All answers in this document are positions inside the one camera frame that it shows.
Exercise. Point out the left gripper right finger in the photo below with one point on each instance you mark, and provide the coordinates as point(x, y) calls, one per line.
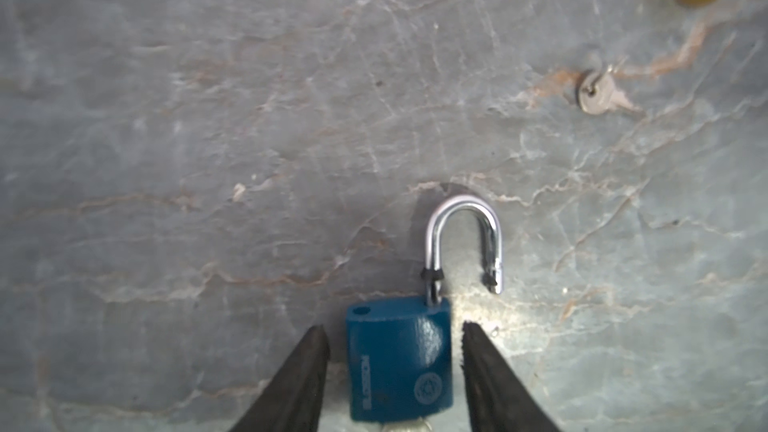
point(496, 399)

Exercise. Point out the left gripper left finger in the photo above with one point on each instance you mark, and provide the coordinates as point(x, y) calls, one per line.
point(293, 399)

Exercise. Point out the blue padlock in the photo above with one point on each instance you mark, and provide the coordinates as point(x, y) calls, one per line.
point(399, 350)

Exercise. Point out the small silver key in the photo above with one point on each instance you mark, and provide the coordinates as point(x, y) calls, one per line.
point(598, 94)

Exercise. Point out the silver key for blue padlock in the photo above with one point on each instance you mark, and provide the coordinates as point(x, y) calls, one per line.
point(415, 425)

